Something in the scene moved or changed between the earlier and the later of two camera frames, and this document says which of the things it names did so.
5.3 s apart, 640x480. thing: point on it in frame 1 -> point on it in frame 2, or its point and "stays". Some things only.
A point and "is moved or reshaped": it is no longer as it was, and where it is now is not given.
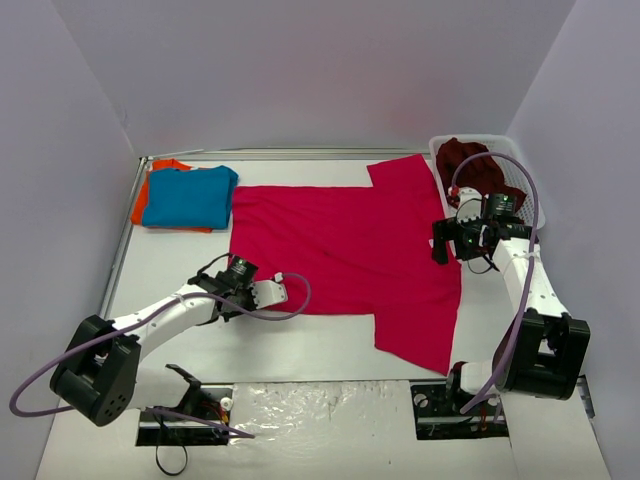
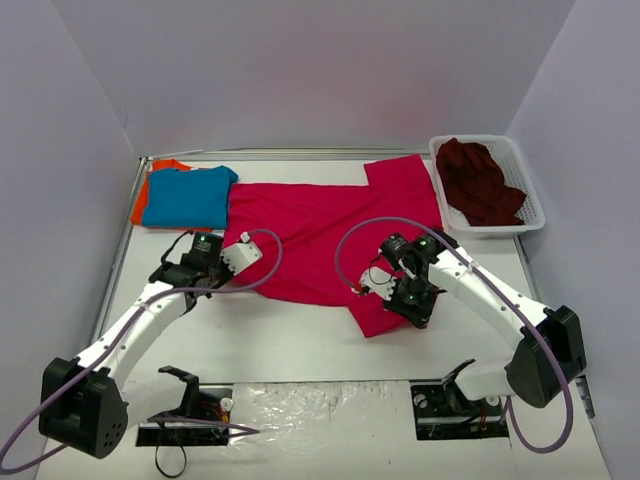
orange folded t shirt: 143,197 stays
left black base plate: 213,403 stays
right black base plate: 438,414 stays
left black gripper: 251,298 -> 216,270
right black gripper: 445,235 -> 409,310
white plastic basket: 514,174 stays
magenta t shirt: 361,249 is moved or reshaped
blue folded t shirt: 195,198 stays
